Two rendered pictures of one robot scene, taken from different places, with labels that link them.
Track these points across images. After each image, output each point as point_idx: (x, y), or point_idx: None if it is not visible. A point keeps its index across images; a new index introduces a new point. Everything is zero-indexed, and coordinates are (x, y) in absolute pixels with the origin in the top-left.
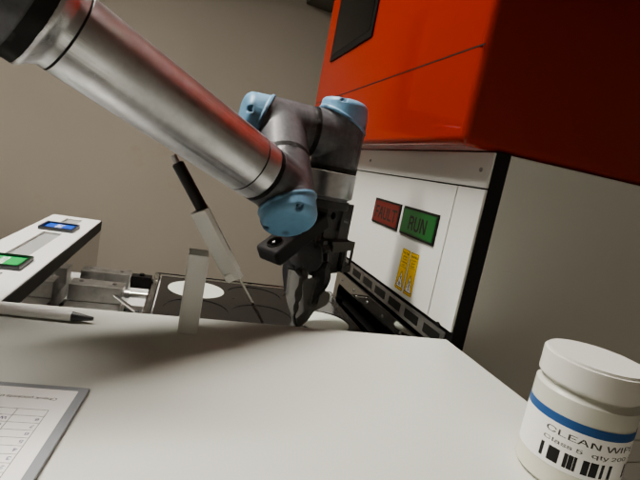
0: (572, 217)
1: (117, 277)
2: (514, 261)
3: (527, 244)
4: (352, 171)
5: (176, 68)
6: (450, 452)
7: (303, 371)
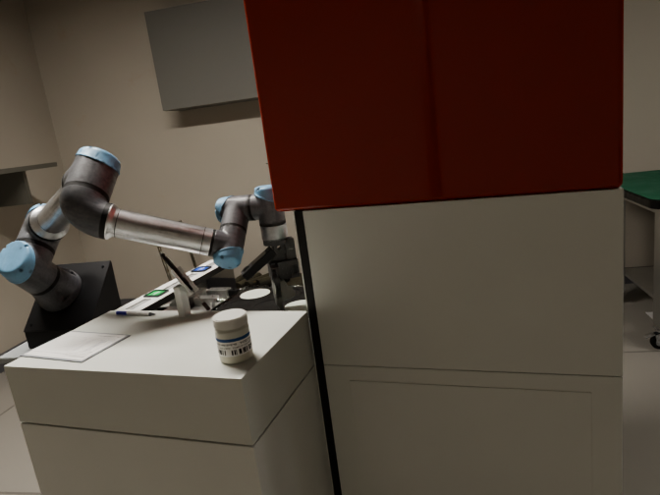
0: (354, 234)
1: (221, 292)
2: (327, 264)
3: (331, 253)
4: (275, 224)
5: (151, 221)
6: (207, 351)
7: (202, 328)
